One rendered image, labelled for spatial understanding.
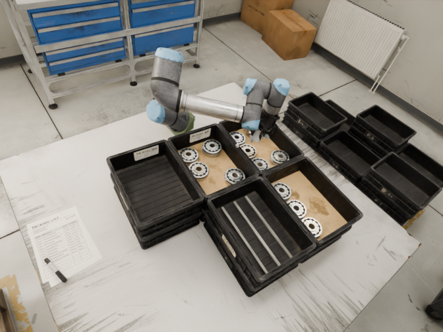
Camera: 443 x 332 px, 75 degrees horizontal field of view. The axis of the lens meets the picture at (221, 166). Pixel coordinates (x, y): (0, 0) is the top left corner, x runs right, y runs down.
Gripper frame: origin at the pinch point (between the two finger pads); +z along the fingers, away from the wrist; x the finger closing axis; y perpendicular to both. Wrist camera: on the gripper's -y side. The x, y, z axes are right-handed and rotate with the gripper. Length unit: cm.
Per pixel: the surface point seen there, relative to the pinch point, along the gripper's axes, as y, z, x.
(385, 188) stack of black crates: 46, 32, 92
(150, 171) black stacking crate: -11, 16, -53
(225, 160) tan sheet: -1.3, 12.6, -15.1
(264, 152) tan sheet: 3.0, 10.3, 8.2
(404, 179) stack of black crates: 46, 34, 119
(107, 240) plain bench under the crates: 8, 32, -80
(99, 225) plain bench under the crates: 0, 32, -81
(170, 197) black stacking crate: 7, 16, -50
